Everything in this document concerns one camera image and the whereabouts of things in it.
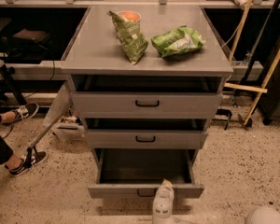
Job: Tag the grey drawer cabinet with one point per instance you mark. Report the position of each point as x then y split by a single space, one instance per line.
96 62

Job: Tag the orange cup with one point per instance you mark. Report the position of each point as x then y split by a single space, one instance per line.
130 15

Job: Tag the grey middle drawer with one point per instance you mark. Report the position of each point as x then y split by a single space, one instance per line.
145 139

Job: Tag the black sneaker near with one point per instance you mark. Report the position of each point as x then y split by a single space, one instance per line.
28 162

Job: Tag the lying green chip bag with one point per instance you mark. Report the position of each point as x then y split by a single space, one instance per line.
179 41

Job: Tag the grey tripod leg pole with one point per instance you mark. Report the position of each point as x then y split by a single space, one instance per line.
58 108

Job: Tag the black box on shelf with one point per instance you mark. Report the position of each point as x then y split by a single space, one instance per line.
30 37

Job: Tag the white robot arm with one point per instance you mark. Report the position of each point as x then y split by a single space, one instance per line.
261 215

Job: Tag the black sneaker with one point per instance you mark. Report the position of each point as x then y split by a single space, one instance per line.
28 162
25 112

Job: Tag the black sneaker far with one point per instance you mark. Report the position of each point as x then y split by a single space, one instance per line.
25 112

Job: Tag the clear plastic box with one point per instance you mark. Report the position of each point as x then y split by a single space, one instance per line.
69 129

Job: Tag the upright green chip bag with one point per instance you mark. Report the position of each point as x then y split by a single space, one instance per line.
130 37

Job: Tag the grey top drawer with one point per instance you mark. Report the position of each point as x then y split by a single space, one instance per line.
146 105

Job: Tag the grey bottom drawer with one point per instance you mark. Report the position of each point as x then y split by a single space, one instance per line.
138 173

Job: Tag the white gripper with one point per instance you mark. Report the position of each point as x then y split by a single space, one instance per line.
162 199

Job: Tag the grey drawer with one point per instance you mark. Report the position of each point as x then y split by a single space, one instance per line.
146 105
145 139
138 173

